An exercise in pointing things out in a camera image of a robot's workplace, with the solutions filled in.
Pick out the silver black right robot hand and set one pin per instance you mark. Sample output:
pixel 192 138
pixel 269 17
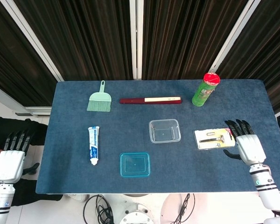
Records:
pixel 250 149

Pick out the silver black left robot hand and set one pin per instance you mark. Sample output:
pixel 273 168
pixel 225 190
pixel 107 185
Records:
pixel 9 166

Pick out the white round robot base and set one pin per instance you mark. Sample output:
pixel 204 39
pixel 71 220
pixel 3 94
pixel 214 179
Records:
pixel 135 215

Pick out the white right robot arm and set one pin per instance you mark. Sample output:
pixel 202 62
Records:
pixel 268 191

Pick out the green chips can red lid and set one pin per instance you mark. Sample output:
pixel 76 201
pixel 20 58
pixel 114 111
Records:
pixel 201 94

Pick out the clear plastic food container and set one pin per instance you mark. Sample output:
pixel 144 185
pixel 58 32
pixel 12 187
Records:
pixel 164 130

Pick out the mint green hand brush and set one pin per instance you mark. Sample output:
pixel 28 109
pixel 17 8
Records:
pixel 99 102

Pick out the razor in yellow blister pack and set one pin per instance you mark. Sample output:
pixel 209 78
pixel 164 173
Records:
pixel 212 140

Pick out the white shoe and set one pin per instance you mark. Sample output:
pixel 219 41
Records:
pixel 78 198

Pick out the blue table cloth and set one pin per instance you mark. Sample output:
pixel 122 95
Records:
pixel 177 168

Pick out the white blue toothpaste tube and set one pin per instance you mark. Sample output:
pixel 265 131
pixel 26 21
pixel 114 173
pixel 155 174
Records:
pixel 93 144

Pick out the dark red folded fan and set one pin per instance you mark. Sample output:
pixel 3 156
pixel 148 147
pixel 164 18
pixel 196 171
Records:
pixel 133 100

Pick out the dark brown curtain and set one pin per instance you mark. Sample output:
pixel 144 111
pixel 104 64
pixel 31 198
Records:
pixel 84 35

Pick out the white window frame post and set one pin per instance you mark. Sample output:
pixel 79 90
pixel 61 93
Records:
pixel 233 30
pixel 133 35
pixel 32 37

